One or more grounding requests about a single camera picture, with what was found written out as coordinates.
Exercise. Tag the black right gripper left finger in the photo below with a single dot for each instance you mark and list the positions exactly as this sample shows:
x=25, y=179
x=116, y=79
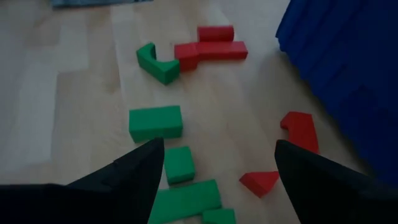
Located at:
x=109, y=199

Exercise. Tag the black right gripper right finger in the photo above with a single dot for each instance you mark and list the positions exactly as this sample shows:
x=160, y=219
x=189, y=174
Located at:
x=335, y=199

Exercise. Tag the large blue plastic bin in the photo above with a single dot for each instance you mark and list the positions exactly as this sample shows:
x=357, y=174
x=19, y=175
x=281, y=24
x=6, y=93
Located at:
x=342, y=62

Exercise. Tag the red wedge block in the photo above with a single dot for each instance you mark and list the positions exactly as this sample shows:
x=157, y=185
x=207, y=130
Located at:
x=259, y=183

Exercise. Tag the green arch block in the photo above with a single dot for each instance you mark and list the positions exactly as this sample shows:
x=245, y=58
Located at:
x=158, y=67

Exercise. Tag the red cylinder block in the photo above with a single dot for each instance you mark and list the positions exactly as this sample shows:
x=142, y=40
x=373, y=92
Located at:
x=215, y=33

